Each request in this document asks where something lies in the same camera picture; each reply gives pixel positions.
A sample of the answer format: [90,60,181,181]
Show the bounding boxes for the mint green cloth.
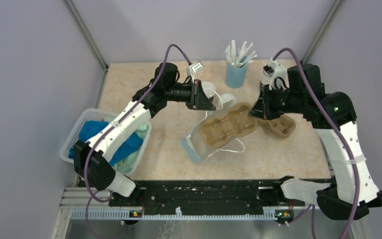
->
[111,122,149,174]

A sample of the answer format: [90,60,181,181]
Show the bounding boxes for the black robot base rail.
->
[109,179,304,216]

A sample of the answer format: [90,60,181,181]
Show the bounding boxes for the brown cardboard cup carrier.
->
[257,115,296,138]

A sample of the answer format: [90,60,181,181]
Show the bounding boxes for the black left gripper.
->
[165,79,216,111]

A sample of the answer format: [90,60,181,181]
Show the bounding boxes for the single brown cup carrier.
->
[199,102,258,148]

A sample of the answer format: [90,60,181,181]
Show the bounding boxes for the blue cylindrical straw holder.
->
[224,63,248,89]

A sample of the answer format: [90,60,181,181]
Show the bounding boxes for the stack of white cup lids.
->
[218,93,237,108]

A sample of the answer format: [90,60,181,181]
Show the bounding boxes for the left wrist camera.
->
[187,61,204,81]

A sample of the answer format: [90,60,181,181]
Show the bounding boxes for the white plastic basket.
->
[60,108,152,176]

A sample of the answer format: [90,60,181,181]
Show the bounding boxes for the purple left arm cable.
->
[84,43,193,239]

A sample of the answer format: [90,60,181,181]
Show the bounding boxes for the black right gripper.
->
[248,83,305,120]

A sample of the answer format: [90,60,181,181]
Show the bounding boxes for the white coffee cup lid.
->
[202,82,216,101]

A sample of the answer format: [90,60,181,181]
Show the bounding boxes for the light blue paper bag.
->
[180,111,245,163]

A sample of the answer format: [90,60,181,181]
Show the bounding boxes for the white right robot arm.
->
[249,63,382,220]

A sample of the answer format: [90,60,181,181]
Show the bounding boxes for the white wrapped straws bundle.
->
[225,40,258,68]

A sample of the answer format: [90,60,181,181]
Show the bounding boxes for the blue cloth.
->
[78,120,147,166]

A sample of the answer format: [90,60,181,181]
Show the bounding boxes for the stack of paper cups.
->
[260,70,272,90]

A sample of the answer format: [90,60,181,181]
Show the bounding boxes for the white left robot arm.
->
[73,62,216,206]

